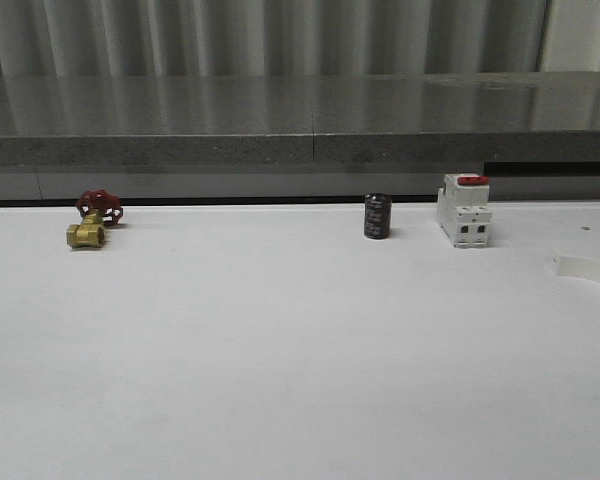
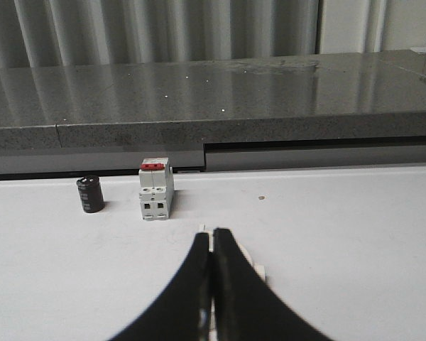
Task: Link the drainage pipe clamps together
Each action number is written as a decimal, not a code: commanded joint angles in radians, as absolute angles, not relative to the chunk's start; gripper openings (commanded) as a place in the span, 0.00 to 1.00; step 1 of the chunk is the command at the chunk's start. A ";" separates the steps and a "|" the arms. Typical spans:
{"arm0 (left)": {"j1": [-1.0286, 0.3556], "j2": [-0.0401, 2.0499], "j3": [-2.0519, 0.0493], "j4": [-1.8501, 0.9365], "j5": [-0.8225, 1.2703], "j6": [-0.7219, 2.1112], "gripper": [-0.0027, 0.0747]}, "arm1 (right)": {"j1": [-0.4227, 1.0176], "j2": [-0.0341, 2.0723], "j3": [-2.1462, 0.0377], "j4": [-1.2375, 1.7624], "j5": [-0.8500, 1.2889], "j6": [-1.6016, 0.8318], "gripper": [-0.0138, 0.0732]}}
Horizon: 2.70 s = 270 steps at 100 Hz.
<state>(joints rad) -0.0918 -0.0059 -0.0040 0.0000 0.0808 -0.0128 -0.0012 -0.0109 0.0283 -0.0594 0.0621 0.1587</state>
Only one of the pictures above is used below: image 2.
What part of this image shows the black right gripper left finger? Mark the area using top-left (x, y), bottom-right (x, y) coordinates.
top-left (112, 232), bottom-right (212, 340)

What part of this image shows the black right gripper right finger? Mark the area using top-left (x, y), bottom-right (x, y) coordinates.
top-left (213, 228), bottom-right (329, 340)

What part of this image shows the white half-ring pipe clamp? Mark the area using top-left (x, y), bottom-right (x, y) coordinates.
top-left (199, 224), bottom-right (267, 283)

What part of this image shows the black cylindrical capacitor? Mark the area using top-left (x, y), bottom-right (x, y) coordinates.
top-left (76, 175), bottom-right (105, 213)

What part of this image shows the grey stone countertop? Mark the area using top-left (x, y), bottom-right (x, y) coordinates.
top-left (0, 50), bottom-right (426, 177)

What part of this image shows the grey pleated curtain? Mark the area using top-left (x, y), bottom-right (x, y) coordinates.
top-left (0, 1), bottom-right (322, 68)

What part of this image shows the white circuit breaker red switch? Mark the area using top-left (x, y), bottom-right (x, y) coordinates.
top-left (138, 158), bottom-right (175, 220)

